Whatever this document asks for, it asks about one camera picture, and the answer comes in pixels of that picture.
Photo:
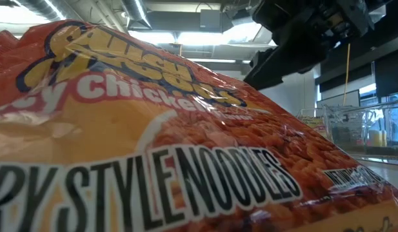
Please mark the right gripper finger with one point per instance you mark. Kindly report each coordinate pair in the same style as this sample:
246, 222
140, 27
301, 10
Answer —
263, 57
292, 67

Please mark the orange stir fry noodle packet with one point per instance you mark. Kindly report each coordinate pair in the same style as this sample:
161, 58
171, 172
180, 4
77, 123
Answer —
3, 45
153, 135

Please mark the clear plastic bin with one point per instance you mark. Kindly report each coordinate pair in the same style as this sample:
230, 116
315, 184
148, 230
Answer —
300, 112
347, 135

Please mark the ceiling strip light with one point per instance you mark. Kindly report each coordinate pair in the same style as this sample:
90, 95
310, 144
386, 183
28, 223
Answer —
218, 60

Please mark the white partition board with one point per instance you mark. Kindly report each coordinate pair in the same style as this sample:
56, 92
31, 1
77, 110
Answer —
337, 101

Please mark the yellow bottle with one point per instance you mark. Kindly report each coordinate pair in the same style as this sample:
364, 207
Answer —
375, 138
384, 138

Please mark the grey rectangular ceiling duct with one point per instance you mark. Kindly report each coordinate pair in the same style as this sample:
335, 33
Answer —
185, 21

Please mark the black wall screen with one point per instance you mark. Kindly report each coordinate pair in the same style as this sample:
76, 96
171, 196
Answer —
390, 74

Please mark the round silver ceiling duct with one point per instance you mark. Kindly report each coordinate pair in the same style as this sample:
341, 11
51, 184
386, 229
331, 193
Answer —
47, 8
135, 13

